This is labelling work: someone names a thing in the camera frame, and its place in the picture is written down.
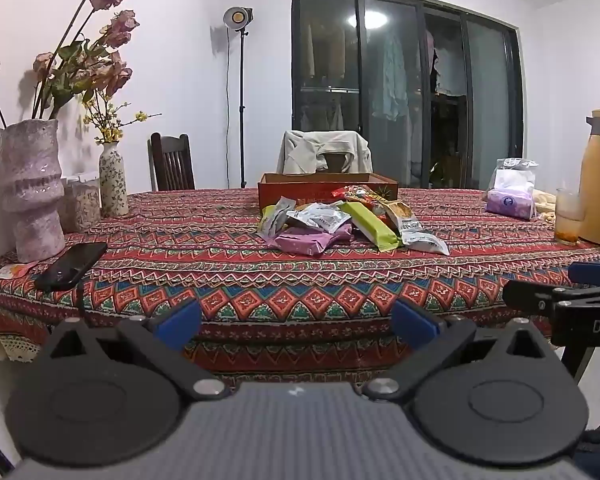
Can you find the large grey ceramic vase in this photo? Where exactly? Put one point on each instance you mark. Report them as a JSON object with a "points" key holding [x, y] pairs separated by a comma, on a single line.
{"points": [[30, 195]]}

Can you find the black smartphone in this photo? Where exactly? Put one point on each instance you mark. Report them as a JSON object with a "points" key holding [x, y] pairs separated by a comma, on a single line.
{"points": [[72, 265]]}

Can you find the beige crumpled bag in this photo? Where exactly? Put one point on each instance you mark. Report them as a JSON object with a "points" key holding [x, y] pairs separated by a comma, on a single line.
{"points": [[545, 205]]}

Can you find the purple tissue pack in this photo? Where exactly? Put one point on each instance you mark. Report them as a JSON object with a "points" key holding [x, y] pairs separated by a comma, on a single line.
{"points": [[510, 205]]}

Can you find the patterned red tablecloth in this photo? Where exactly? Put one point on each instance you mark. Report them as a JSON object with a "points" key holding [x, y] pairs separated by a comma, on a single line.
{"points": [[280, 285]]}

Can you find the white hanging garment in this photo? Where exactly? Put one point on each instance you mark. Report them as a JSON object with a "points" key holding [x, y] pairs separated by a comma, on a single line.
{"points": [[449, 67]]}

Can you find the silver snack packet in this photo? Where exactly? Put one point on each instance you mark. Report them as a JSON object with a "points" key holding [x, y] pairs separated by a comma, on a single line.
{"points": [[320, 217]]}

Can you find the small orange flat packet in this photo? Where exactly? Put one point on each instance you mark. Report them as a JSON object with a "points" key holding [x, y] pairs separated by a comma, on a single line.
{"points": [[7, 271]]}

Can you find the yellow and black snack packet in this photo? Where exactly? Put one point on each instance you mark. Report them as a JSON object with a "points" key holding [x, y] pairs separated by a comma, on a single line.
{"points": [[382, 195]]}

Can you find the dark wooden chair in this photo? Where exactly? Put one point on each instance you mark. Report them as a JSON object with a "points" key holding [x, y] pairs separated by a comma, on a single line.
{"points": [[172, 165]]}

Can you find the clear plastic bag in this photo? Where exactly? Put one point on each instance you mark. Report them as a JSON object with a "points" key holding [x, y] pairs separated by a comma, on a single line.
{"points": [[512, 175]]}

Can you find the white and orange snack packet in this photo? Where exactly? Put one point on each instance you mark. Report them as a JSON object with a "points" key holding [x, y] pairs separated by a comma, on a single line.
{"points": [[415, 230]]}

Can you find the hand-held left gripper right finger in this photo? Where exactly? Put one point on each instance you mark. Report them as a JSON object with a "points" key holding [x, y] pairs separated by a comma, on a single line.
{"points": [[415, 322]]}

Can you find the yellow flower twigs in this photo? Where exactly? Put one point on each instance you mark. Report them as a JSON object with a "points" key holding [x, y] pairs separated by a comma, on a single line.
{"points": [[107, 120]]}

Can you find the white lace table cover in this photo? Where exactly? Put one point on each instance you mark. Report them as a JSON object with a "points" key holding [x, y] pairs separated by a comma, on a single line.
{"points": [[5, 345]]}

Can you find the pale hanging shirt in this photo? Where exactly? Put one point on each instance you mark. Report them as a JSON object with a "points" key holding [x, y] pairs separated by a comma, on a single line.
{"points": [[391, 80]]}

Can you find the wooden chair with jacket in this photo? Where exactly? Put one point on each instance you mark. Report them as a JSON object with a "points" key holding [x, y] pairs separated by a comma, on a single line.
{"points": [[335, 162]]}

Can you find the grey foil snack packet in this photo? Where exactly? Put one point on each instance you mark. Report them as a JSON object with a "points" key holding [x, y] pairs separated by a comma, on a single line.
{"points": [[281, 211]]}

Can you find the red snack packet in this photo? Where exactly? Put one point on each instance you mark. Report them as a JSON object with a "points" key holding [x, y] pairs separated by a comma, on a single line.
{"points": [[350, 193]]}

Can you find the purple snack packet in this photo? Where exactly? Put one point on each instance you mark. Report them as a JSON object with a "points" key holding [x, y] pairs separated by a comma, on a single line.
{"points": [[305, 241]]}

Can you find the small floral vase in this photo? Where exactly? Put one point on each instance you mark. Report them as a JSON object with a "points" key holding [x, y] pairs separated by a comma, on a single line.
{"points": [[113, 182]]}

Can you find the black framed glass door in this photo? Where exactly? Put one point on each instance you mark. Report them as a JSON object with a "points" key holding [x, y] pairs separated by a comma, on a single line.
{"points": [[360, 135]]}

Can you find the long green snack packet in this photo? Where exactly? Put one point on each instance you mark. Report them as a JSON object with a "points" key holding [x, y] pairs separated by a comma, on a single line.
{"points": [[372, 227]]}

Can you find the studio light on stand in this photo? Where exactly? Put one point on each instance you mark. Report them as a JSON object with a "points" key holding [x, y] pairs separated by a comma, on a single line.
{"points": [[241, 85]]}

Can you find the glass cup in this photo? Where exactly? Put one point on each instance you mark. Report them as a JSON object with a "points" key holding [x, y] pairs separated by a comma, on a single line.
{"points": [[570, 215]]}

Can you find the small yellow-green snack packet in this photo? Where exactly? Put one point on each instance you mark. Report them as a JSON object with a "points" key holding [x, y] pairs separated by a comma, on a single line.
{"points": [[266, 227]]}

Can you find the dried pink roses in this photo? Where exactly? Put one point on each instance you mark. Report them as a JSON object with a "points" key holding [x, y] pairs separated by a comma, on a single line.
{"points": [[105, 35]]}

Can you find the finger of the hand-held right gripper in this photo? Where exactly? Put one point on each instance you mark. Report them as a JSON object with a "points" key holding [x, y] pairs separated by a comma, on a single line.
{"points": [[530, 296], [592, 273]]}

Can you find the beige jacket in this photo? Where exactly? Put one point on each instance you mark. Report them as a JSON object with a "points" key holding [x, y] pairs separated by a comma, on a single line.
{"points": [[305, 152]]}

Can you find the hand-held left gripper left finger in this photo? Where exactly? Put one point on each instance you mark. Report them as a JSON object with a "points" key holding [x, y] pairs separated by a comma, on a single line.
{"points": [[177, 322]]}

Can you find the orange cardboard box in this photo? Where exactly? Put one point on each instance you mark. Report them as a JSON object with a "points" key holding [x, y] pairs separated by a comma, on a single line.
{"points": [[290, 190]]}

